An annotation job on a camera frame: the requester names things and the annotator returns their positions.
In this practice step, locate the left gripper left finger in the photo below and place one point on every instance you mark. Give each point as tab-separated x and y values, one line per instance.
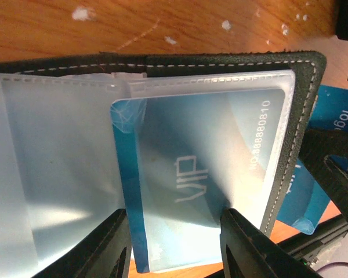
105	252

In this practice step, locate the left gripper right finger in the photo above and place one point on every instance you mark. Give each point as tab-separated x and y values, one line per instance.
247	252

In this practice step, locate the black leather card holder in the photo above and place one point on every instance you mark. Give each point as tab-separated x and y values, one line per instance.
59	172

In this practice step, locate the blue credit card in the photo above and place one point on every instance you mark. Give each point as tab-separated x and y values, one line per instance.
305	201
184	159

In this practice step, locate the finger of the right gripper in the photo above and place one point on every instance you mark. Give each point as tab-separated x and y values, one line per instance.
317	152

